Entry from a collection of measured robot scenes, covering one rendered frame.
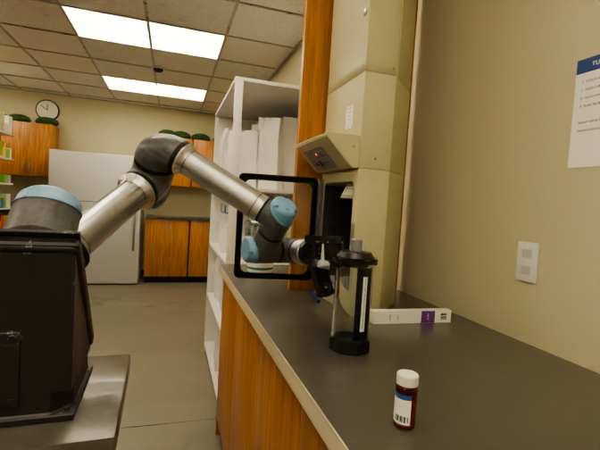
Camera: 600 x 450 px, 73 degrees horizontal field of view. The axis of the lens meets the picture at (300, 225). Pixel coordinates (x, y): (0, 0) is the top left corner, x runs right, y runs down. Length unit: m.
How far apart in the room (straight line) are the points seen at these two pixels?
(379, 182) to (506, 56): 0.56
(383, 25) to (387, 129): 0.32
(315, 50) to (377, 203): 0.70
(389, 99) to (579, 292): 0.75
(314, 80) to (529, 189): 0.87
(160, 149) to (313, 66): 0.78
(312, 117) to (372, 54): 0.39
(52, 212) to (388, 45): 1.06
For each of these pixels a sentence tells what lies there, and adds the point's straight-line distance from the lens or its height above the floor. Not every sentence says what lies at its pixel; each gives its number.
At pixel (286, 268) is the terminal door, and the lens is 1.56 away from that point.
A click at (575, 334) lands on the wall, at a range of 1.26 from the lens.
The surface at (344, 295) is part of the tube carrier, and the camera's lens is 0.96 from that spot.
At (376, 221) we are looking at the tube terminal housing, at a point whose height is 1.24.
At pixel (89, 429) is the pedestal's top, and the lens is 0.72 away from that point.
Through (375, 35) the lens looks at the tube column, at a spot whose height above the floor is 1.82.
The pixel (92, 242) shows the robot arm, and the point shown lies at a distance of 1.04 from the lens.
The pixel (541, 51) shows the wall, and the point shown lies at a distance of 1.43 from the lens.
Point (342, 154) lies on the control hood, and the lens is 1.27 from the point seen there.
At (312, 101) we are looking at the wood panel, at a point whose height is 1.69.
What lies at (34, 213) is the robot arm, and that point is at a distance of 0.85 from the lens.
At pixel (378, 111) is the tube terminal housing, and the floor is 1.59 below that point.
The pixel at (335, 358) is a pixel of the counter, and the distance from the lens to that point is 0.97.
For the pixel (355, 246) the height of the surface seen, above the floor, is 1.19.
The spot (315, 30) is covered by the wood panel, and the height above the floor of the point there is 1.96.
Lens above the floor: 1.29
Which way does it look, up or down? 3 degrees down
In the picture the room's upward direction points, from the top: 4 degrees clockwise
